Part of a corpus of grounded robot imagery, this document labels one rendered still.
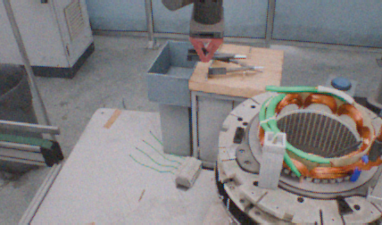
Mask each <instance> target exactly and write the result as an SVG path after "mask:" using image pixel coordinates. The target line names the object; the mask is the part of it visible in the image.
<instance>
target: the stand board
mask: <svg viewBox="0 0 382 225"><path fill-rule="evenodd" d="M249 49H250V46H235V45H228V44H223V46H222V47H221V50H220V53H226V54H240V55H246V58H245V59H240V60H237V61H239V62H241V63H245V64H247V65H254V66H263V68H254V69H255V70H259V71H263V73H261V72H254V71H247V73H246V75H245V79H243V72H242V71H236V72H231V73H227V75H210V78H209V79H208V82H205V76H206V73H207V71H208V68H210V64H211V63H212V60H210V61H209V62H198V63H197V66H196V67H195V70H194V72H193V75H192V76H191V78H190V80H189V90H197V91H203V92H207V93H217V94H223V95H227V96H241V97H246V98H252V97H254V96H258V95H259V94H264V93H266V92H269V91H265V90H264V87H265V86H266V85H267V86H275V87H280V84H281V81H280V80H281V74H282V64H283V60H284V51H279V50H273V49H267V48H259V47H252V56H251V58H250V59H248V55H249ZM216 67H227V69H232V68H238V67H241V66H238V65H236V64H233V63H231V62H230V63H226V62H220V61H216V62H215V64H214V67H213V68H216Z"/></svg>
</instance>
